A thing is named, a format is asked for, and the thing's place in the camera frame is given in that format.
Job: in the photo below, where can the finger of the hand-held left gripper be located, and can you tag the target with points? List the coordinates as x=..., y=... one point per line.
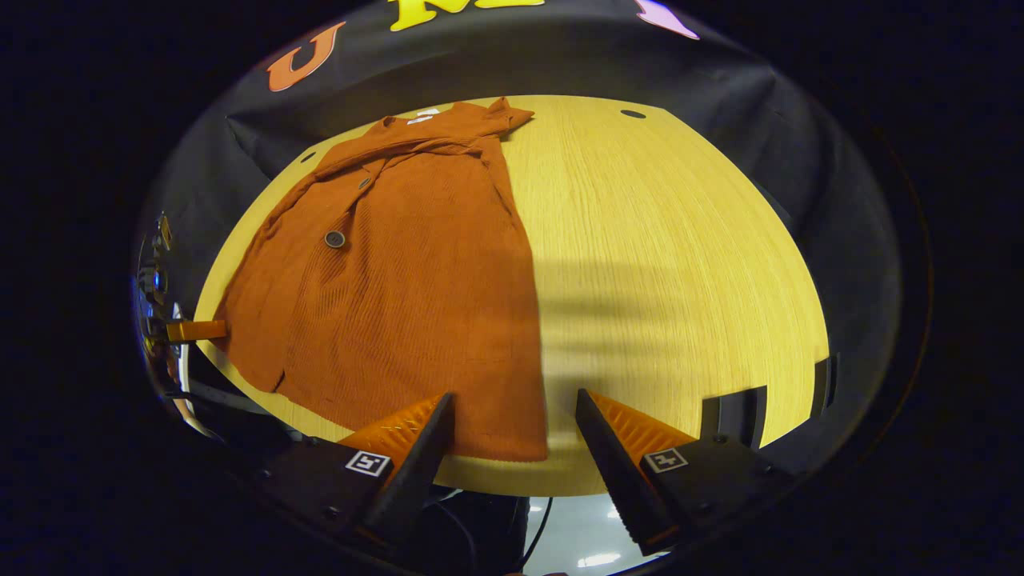
x=196, y=330

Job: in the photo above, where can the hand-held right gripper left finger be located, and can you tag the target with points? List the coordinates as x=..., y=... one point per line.
x=416, y=472

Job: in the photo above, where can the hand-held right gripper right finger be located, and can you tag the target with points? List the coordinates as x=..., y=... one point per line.
x=616, y=472

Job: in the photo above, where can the orange knitted cardigan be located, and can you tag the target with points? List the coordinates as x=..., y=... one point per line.
x=416, y=304

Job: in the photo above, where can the black backdrop cloth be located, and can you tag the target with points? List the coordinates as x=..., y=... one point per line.
x=720, y=80

